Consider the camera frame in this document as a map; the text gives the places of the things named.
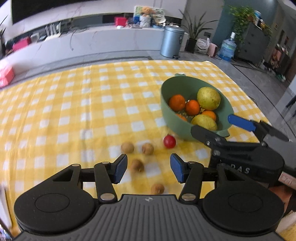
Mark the trailing green ivy plant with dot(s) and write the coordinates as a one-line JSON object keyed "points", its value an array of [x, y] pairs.
{"points": [[243, 16]]}

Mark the yellow checkered tablecloth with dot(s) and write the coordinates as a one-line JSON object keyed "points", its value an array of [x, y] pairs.
{"points": [[83, 116]]}

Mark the orange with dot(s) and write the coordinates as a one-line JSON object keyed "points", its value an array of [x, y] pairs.
{"points": [[177, 102], [181, 116], [192, 108]]}

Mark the red cherry tomato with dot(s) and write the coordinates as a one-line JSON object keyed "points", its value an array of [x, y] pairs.
{"points": [[169, 141]]}

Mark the yellow pear in bowl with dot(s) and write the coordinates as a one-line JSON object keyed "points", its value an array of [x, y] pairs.
{"points": [[205, 122]]}

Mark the green plastic bowl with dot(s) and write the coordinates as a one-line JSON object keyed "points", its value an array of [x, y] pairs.
{"points": [[188, 87]]}

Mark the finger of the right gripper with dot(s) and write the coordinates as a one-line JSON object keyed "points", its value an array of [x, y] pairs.
{"points": [[260, 129], [205, 135]]}

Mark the teddy bear toy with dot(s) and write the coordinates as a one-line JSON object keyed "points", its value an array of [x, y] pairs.
{"points": [[146, 11]]}

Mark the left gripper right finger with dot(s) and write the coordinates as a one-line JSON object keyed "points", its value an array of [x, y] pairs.
{"points": [[229, 200]]}

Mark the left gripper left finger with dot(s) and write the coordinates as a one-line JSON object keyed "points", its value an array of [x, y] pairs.
{"points": [[70, 198]]}

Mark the pink box on counter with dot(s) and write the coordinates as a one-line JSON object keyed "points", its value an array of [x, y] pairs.
{"points": [[21, 43]]}

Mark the grey metal trash bin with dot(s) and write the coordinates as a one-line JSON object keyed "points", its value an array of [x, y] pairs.
{"points": [[172, 41]]}

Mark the white marble tv console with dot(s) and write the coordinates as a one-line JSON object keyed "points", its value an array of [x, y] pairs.
{"points": [[80, 43]]}

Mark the white wifi router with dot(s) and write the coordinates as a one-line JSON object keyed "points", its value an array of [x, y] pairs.
{"points": [[53, 31]]}

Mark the black television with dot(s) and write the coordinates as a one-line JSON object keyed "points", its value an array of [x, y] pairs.
{"points": [[30, 14]]}

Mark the blue water jug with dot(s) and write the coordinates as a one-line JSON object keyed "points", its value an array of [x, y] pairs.
{"points": [[228, 48]]}

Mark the dark grey drawer cabinet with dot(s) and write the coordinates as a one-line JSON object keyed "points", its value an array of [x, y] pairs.
{"points": [[254, 45]]}

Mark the potted long-leaf plant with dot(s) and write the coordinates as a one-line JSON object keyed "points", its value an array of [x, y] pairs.
{"points": [[194, 27]]}

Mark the red box on counter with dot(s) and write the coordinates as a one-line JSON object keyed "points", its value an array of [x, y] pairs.
{"points": [[120, 21]]}

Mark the orange in bowl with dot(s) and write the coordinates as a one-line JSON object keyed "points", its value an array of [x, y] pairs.
{"points": [[181, 116]]}

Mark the small orange tangerine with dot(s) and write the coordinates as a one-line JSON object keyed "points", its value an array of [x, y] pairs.
{"points": [[211, 114]]}

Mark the pink storage box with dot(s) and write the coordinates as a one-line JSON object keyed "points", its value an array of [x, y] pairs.
{"points": [[6, 75]]}

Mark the large yellow-green pear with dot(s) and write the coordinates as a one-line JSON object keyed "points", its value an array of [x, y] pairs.
{"points": [[208, 98]]}

